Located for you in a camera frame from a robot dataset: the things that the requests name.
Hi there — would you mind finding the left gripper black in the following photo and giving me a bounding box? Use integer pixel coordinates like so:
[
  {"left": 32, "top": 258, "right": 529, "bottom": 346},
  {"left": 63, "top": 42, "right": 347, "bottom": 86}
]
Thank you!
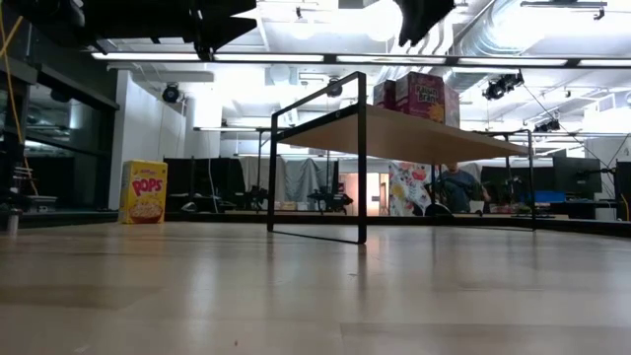
[{"left": 152, "top": 0, "right": 258, "bottom": 63}]

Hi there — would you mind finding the purple Raisin Bran cereal box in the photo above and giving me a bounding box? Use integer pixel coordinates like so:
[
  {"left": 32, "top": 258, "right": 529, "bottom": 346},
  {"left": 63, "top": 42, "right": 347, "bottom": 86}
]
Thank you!
[
  {"left": 395, "top": 71, "right": 460, "bottom": 129},
  {"left": 373, "top": 79, "right": 398, "bottom": 110}
]

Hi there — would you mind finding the yellow Corn Pops cereal box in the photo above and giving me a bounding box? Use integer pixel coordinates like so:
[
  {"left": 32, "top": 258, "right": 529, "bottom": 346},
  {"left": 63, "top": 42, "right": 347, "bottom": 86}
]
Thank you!
[{"left": 118, "top": 159, "right": 169, "bottom": 226}]

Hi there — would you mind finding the LED light bar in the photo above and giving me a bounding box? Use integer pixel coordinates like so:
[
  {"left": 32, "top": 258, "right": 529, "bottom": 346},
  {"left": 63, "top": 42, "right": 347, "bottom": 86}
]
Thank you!
[{"left": 91, "top": 48, "right": 631, "bottom": 69}]

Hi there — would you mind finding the black partition panel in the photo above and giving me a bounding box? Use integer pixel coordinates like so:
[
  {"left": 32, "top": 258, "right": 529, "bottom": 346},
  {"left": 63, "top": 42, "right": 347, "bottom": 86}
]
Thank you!
[{"left": 165, "top": 157, "right": 245, "bottom": 213}]

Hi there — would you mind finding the floral printed cloth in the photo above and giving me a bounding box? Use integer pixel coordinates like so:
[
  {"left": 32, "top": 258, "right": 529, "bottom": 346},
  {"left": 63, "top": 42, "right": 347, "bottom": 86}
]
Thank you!
[{"left": 387, "top": 161, "right": 435, "bottom": 217}]

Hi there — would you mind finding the grey hanging cloth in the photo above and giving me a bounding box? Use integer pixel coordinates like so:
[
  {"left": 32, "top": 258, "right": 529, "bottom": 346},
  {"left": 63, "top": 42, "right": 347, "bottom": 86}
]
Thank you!
[{"left": 241, "top": 156, "right": 341, "bottom": 203}]

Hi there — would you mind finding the person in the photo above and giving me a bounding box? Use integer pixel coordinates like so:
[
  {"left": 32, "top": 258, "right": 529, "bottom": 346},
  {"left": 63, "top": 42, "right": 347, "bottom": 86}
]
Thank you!
[{"left": 436, "top": 163, "right": 492, "bottom": 216}]

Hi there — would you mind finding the black screen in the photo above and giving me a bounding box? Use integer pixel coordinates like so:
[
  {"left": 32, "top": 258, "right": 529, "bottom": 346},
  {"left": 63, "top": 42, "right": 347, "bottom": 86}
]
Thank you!
[{"left": 551, "top": 156, "right": 602, "bottom": 201}]

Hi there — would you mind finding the silver ventilation duct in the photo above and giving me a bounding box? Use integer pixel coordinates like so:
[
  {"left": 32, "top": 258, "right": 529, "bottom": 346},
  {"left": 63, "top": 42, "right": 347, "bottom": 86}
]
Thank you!
[{"left": 453, "top": 0, "right": 543, "bottom": 55}]

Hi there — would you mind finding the wooden shelf black metal frame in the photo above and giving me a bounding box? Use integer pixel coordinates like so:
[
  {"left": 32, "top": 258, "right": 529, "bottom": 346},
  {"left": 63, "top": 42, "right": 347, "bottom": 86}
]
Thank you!
[{"left": 267, "top": 71, "right": 537, "bottom": 246}]

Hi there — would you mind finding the black metal table frame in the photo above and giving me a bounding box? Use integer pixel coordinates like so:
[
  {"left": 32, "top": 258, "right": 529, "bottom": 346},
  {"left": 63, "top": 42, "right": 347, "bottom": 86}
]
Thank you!
[{"left": 0, "top": 209, "right": 631, "bottom": 238}]

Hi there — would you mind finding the yellow hanging cable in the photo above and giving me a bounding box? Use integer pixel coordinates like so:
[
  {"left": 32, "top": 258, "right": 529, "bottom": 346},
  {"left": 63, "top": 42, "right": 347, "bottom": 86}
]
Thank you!
[{"left": 0, "top": 0, "right": 39, "bottom": 197}]

